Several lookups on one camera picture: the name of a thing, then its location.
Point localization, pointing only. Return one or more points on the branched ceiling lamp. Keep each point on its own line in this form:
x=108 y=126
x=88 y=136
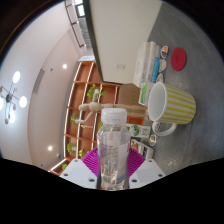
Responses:
x=10 y=97

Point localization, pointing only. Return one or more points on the white wall switch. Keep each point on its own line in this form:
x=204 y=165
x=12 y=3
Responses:
x=120 y=66

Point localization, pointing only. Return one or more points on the yellow striped white mug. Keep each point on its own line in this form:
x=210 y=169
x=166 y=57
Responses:
x=178 y=105

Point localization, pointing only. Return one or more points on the tan chair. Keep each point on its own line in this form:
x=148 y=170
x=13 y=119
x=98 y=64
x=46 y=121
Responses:
x=128 y=95

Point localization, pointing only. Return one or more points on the round printed badge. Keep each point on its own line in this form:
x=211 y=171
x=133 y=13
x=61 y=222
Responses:
x=162 y=65
x=164 y=52

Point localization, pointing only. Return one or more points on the wooden artist mannequin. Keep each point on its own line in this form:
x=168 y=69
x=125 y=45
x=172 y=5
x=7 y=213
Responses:
x=91 y=107

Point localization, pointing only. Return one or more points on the green and white carton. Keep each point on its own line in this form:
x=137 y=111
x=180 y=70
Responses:
x=138 y=130

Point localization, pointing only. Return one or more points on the flat round red coaster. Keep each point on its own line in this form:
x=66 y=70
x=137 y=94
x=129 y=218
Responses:
x=178 y=59

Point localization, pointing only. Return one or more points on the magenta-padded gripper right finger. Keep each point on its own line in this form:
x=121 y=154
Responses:
x=146 y=173

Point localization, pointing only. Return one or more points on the clear plastic water bottle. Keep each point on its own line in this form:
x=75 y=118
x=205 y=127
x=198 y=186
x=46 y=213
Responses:
x=113 y=150

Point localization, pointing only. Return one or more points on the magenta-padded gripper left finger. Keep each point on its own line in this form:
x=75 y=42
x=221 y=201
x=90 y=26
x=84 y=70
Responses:
x=78 y=173

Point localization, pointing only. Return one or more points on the ceiling air vent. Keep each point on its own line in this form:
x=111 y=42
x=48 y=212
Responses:
x=38 y=80

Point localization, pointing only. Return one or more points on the wooden shelf unit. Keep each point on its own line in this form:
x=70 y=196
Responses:
x=83 y=76

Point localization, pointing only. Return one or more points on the grey curtain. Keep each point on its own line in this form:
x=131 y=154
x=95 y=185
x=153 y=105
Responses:
x=85 y=33

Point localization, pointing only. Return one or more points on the black ceiling track rail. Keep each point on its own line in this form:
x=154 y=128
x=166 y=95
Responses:
x=74 y=26

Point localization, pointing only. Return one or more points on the round recessed ceiling light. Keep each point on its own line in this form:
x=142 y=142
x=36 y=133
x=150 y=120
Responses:
x=64 y=66
x=50 y=148

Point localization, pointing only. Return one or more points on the window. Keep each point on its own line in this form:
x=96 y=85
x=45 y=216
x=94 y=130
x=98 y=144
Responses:
x=80 y=8

